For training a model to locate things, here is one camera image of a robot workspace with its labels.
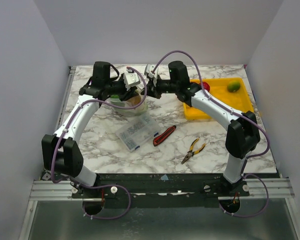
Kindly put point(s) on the yellow plastic tray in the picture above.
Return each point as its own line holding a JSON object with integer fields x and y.
{"x": 239, "y": 99}

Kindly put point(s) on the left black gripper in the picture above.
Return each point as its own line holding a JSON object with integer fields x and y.
{"x": 127, "y": 94}

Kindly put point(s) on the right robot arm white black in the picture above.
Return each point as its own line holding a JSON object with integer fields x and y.
{"x": 242, "y": 134}

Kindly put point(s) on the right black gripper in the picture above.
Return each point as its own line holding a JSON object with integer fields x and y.
{"x": 152, "y": 88}

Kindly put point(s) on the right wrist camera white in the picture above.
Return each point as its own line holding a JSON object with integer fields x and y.
{"x": 152, "y": 73}

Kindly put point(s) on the orange round fruit toy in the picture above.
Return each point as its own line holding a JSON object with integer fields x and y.
{"x": 134, "y": 100}

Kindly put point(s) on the clear zip top bag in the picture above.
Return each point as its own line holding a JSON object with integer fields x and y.
{"x": 129, "y": 112}

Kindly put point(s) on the red tomato toy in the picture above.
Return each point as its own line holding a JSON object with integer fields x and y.
{"x": 206, "y": 86}

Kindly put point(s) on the aluminium extrusion rail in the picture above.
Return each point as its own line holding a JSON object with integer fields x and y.
{"x": 277, "y": 188}

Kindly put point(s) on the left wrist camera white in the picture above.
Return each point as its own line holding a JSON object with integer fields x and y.
{"x": 131, "y": 79}

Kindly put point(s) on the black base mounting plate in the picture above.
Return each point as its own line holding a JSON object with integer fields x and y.
{"x": 149, "y": 190}

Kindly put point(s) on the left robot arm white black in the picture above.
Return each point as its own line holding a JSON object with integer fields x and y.
{"x": 61, "y": 152}

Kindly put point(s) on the green bell pepper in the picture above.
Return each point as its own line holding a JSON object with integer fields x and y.
{"x": 115, "y": 97}

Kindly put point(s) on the yellow handled pliers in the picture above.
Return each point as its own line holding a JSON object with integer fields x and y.
{"x": 191, "y": 152}

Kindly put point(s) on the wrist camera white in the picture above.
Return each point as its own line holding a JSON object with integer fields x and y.
{"x": 131, "y": 79}
{"x": 152, "y": 73}

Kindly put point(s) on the red black utility knife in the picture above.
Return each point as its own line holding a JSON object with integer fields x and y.
{"x": 162, "y": 137}

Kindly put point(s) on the clear screw organizer box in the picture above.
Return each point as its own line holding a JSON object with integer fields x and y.
{"x": 138, "y": 131}

